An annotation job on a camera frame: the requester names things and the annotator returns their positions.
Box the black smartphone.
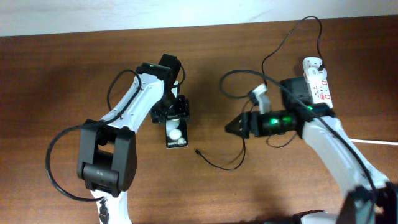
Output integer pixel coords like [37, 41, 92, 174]
[165, 119, 188, 149]

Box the black charging cable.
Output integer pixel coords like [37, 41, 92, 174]
[193, 16, 325, 171]

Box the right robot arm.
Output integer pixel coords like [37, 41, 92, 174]
[225, 78, 397, 223]

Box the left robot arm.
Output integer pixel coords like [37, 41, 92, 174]
[77, 54, 189, 223]

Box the white USB charger plug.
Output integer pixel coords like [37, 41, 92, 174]
[304, 67, 327, 83]

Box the white power strip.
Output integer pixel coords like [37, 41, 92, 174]
[302, 57, 333, 108]

